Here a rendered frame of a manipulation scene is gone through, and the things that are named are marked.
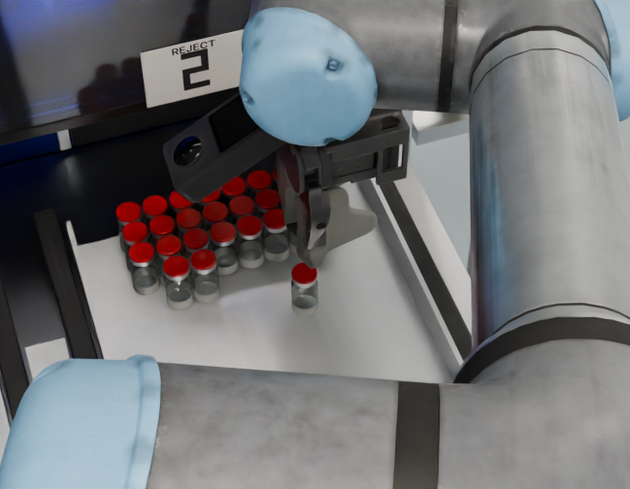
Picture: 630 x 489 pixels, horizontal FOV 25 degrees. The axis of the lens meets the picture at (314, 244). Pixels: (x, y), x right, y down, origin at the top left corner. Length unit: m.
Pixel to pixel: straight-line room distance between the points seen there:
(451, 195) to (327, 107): 1.65
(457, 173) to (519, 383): 1.98
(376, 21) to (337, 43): 0.03
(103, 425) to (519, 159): 0.26
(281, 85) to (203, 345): 0.42
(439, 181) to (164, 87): 1.33
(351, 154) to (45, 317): 0.32
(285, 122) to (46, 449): 0.37
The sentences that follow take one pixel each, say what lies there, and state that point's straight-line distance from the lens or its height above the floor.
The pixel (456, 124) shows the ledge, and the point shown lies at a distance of 1.30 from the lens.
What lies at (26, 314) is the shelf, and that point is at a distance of 1.18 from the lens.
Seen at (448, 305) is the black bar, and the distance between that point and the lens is 1.14.
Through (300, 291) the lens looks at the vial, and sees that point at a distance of 1.12.
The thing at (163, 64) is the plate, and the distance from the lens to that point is 1.13.
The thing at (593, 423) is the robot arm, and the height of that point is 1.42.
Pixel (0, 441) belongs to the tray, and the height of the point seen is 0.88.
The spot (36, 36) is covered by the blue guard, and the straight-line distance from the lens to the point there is 1.09.
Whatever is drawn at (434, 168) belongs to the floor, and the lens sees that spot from 2.45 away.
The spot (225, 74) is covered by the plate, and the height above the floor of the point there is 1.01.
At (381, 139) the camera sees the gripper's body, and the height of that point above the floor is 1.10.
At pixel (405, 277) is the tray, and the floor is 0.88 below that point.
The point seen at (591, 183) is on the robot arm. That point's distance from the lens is 0.62.
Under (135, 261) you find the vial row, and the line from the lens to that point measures 1.14.
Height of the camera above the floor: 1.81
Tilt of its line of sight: 51 degrees down
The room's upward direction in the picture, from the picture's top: straight up
